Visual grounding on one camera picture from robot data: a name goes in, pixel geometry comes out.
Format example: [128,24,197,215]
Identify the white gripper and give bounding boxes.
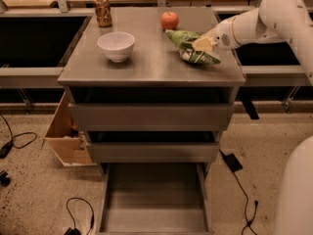
[192,19,236,52]

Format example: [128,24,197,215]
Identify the green jalapeno chip bag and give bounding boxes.
[165,29,221,65]

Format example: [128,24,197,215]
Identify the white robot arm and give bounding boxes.
[193,0,313,235]

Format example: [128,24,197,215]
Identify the grey top drawer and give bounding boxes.
[68,103,234,131]

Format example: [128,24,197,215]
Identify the grey middle drawer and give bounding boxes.
[87,143,219,163]

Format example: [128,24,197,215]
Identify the grey open bottom drawer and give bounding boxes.
[95,164,213,235]

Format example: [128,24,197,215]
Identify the red apple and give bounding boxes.
[160,12,179,29]

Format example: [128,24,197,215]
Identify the white ceramic bowl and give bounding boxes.
[97,31,135,63]

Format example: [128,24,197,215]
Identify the gold drink can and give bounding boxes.
[94,0,112,27]

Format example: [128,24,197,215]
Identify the black object floor left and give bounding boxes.
[0,170,11,187]

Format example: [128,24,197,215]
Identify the metal rail frame right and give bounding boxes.
[212,5,313,120]

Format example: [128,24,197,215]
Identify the metal rail frame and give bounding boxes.
[0,9,93,111]
[212,5,313,120]

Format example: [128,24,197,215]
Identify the black power adapter with cable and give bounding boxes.
[219,149,260,235]

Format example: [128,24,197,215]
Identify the metal rail frame left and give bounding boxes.
[0,9,93,111]

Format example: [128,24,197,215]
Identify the black cable bottom floor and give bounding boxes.
[64,197,96,235]

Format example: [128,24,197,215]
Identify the black cable floor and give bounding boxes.
[64,197,96,235]
[0,114,38,160]

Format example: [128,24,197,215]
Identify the black cable left floor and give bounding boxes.
[0,114,38,160]

